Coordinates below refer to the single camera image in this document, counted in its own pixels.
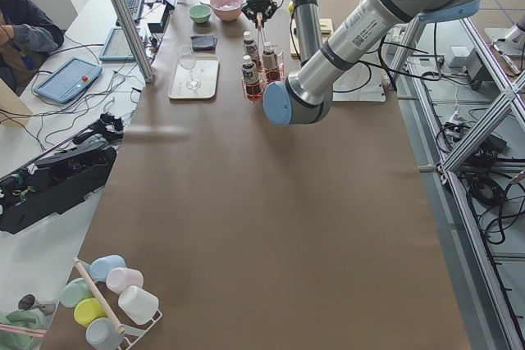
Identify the yellow plastic cup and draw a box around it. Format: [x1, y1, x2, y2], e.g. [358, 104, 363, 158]
[73, 298, 107, 328]

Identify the white plastic cup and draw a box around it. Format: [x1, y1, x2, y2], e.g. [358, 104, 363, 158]
[118, 285, 159, 325]

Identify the blue teach pendant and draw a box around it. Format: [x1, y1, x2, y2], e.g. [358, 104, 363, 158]
[34, 57, 103, 104]
[98, 27, 135, 62]

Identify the blue teach pendant far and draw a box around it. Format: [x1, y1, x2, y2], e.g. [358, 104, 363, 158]
[98, 27, 135, 62]

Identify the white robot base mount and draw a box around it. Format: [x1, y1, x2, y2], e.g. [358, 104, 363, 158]
[333, 63, 386, 102]

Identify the black keyboard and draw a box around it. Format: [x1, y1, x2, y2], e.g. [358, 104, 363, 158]
[125, 0, 144, 25]

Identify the bamboo cutting board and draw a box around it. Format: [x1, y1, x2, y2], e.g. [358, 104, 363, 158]
[290, 18, 334, 58]

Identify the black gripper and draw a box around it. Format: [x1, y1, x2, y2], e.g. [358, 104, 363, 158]
[241, 0, 277, 20]

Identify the pink plastic cup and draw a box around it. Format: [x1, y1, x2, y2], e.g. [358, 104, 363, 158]
[105, 267, 144, 294]

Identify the cream rabbit tray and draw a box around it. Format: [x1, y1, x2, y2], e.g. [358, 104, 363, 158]
[167, 53, 219, 100]

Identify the white cup rack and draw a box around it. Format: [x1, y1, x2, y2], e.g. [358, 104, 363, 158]
[73, 257, 163, 349]

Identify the seated person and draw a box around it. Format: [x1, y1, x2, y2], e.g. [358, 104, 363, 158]
[1, 0, 64, 91]

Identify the green plastic cup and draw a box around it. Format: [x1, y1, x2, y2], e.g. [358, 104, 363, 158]
[60, 278, 93, 308]

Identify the grey plastic cup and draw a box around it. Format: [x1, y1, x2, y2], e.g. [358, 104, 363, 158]
[85, 317, 123, 350]

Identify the blue plastic cup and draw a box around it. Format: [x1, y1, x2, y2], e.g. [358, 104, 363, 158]
[89, 254, 126, 281]

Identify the clear wine glass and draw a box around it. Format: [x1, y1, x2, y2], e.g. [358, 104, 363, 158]
[177, 44, 200, 90]

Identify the black equipment on desk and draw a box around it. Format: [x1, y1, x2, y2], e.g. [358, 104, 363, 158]
[1, 112, 124, 234]

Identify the pink bowl of ice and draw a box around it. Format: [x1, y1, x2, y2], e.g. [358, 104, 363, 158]
[210, 0, 244, 22]

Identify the blue teach pendant near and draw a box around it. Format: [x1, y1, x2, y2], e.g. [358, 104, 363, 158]
[34, 57, 103, 104]

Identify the copper wire bottle basket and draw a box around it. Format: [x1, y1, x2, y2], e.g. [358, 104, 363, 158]
[241, 13, 285, 102]

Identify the aluminium frame post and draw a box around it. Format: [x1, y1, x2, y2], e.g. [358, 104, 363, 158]
[111, 0, 154, 84]

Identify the steel jigger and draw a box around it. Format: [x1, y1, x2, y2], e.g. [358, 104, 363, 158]
[18, 293, 56, 316]

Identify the tea bottle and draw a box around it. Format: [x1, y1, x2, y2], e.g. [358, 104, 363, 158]
[241, 55, 263, 102]
[243, 30, 261, 70]
[262, 41, 280, 82]

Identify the green bowl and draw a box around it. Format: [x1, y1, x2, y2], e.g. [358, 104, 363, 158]
[188, 4, 212, 24]

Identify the grey folded cloth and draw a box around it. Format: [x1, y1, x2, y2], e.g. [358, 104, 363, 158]
[190, 34, 217, 52]

